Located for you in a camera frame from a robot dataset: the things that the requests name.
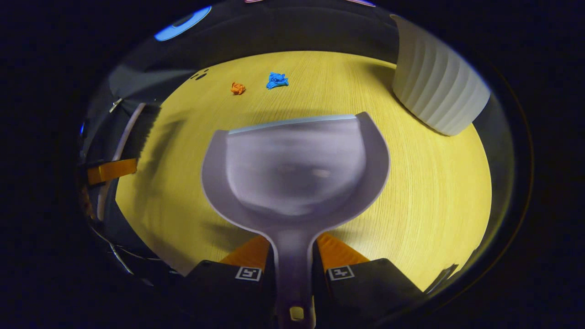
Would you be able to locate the blue paper trash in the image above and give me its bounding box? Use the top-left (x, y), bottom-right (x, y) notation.
top-left (266, 72), bottom-right (289, 90)

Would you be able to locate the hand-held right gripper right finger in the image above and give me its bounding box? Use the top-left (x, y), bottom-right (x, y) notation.
top-left (312, 232), bottom-right (428, 327)

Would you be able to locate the white ribbed garbage bin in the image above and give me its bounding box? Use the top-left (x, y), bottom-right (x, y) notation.
top-left (391, 14), bottom-right (492, 137)

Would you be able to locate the yellow wooden desktop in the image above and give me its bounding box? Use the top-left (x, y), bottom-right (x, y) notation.
top-left (114, 50), bottom-right (493, 293)

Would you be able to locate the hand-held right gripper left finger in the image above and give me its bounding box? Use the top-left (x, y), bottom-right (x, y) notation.
top-left (181, 234), bottom-right (276, 329)

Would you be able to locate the small lilac broom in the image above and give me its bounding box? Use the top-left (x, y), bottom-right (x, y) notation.
top-left (97, 103), bottom-right (162, 221)

